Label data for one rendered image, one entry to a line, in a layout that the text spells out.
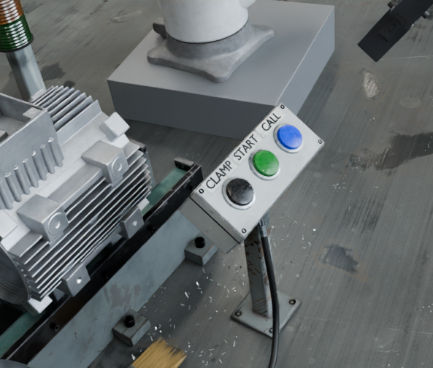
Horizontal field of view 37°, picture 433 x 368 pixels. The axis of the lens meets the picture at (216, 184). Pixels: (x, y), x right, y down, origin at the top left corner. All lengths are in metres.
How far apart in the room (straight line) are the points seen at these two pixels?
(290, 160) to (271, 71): 0.47
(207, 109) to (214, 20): 0.15
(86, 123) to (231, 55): 0.48
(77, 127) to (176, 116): 0.46
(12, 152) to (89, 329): 0.28
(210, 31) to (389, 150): 0.37
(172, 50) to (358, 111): 0.35
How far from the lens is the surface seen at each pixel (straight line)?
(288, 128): 0.72
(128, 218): 0.78
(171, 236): 0.92
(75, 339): 0.85
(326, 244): 0.97
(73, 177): 0.73
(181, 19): 1.15
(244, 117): 1.13
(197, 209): 0.66
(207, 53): 1.18
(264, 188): 0.68
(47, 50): 1.57
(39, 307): 0.76
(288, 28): 1.29
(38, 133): 0.70
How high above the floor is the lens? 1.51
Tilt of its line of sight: 41 degrees down
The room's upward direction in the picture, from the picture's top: 9 degrees counter-clockwise
